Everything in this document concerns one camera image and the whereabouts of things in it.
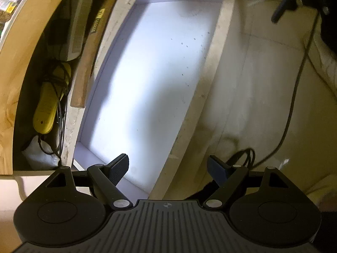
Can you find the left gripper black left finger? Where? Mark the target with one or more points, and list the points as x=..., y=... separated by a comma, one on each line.
x=104, y=180

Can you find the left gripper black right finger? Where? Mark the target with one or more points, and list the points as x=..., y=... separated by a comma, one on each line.
x=230, y=180

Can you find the white open drawer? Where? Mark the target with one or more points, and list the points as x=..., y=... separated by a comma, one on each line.
x=153, y=73

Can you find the yellow plastic device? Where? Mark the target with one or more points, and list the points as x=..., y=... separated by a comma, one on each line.
x=55, y=86

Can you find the white vented power adapter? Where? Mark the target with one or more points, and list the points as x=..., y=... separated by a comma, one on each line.
x=79, y=11

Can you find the wooden hammer handle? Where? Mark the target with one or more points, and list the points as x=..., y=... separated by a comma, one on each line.
x=90, y=51

